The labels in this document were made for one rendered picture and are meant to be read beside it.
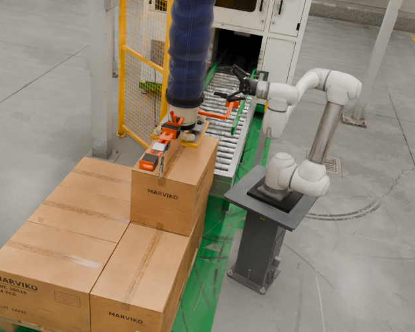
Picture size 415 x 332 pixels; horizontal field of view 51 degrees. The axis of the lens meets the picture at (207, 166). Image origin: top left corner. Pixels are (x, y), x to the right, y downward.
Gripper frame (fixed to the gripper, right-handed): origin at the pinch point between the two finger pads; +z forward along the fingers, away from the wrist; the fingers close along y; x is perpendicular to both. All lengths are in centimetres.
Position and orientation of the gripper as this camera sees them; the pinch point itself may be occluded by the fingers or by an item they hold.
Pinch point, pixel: (217, 81)
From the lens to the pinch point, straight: 225.3
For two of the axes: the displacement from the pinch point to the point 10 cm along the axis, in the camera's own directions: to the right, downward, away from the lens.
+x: 2.2, -5.1, 8.3
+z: -9.7, -2.2, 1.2
